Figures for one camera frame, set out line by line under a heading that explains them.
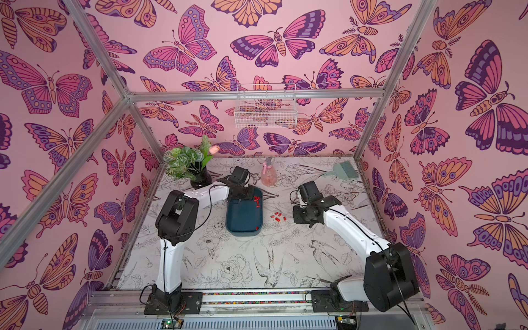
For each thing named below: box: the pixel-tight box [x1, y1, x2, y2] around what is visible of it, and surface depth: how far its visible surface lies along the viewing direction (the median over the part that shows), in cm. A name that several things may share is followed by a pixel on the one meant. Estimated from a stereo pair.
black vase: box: [189, 160, 213, 190], surface depth 99 cm
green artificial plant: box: [162, 134, 220, 181], surface depth 87 cm
